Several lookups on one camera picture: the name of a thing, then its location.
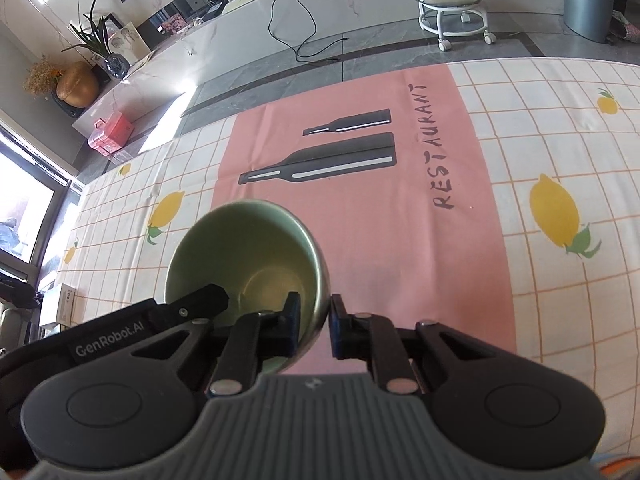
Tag pink placemat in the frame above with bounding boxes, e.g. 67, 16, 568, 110
210, 64, 519, 377

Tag white picture card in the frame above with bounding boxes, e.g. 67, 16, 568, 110
107, 20, 151, 61

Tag black cable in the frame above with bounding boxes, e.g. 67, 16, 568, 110
267, 0, 351, 64

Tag golden vase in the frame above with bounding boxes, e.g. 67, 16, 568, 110
56, 61, 100, 108

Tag white flat box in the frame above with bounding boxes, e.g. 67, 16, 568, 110
40, 280, 77, 331

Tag plant in blue vase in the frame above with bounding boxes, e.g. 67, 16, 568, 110
62, 2, 132, 81

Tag green bowl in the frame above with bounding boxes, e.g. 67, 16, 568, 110
164, 200, 332, 376

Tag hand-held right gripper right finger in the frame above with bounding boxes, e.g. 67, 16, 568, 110
327, 294, 507, 397

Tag lemon print tablecloth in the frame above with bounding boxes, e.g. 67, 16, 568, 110
40, 57, 640, 461

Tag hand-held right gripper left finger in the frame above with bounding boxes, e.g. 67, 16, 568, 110
131, 292, 302, 397

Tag dried flowers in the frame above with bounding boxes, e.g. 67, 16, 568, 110
24, 55, 64, 96

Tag pink storage box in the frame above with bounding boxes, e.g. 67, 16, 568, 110
89, 112, 136, 156

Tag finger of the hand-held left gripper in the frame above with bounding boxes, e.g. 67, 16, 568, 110
152, 283, 231, 325

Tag grey bin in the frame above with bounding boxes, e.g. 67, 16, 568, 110
563, 0, 617, 44

